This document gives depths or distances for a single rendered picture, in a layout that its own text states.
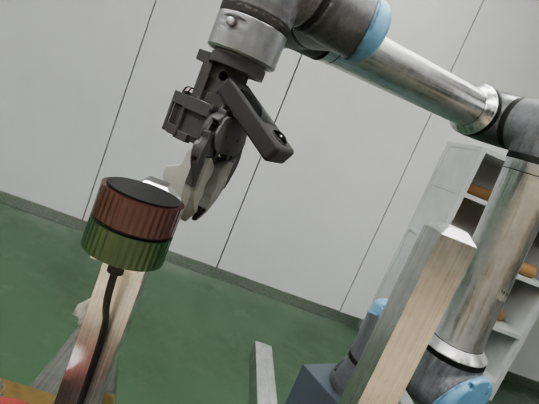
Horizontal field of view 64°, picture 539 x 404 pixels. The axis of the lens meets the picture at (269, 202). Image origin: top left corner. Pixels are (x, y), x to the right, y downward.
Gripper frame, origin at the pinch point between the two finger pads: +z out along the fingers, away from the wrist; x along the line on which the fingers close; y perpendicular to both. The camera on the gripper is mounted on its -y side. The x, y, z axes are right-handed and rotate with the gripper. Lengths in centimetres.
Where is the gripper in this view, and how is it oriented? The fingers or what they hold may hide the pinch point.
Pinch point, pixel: (196, 213)
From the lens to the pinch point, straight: 57.0
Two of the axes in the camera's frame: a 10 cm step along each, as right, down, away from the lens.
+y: -8.3, -4.1, 3.7
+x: -4.1, 0.0, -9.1
